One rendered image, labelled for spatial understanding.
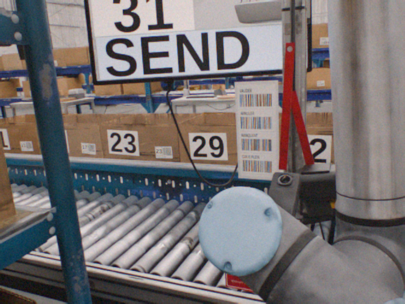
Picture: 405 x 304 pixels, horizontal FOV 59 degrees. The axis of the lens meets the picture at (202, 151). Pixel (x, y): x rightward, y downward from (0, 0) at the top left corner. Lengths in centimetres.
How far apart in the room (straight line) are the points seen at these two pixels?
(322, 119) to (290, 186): 103
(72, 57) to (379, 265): 759
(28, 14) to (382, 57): 36
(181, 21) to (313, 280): 61
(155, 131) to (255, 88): 87
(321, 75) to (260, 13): 481
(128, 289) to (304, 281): 73
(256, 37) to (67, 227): 56
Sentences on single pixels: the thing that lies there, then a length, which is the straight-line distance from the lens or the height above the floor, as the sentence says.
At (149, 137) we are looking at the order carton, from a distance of 155.
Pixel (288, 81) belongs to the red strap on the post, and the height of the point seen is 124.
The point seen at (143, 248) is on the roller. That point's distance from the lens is 117.
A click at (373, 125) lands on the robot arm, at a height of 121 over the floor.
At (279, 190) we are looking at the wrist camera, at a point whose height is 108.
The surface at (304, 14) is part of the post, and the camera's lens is 70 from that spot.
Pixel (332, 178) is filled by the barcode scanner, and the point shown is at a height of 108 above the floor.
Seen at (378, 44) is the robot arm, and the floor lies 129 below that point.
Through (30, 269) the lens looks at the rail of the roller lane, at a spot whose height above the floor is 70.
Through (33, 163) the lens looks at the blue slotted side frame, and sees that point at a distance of 194.
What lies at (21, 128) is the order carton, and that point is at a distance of 203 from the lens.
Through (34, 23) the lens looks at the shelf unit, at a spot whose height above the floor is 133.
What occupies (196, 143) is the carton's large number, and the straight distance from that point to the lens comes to 145.
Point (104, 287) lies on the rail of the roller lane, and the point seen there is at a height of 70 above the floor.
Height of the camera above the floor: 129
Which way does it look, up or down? 14 degrees down
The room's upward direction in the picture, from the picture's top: 4 degrees counter-clockwise
